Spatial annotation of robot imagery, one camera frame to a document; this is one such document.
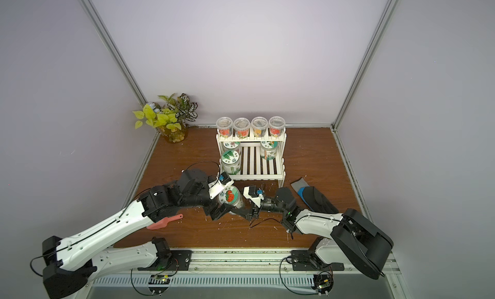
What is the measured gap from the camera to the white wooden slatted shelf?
0.81 m

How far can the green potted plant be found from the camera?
0.97 metres

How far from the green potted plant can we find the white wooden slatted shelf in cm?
30

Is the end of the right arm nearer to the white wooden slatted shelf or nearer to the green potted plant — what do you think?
the white wooden slatted shelf
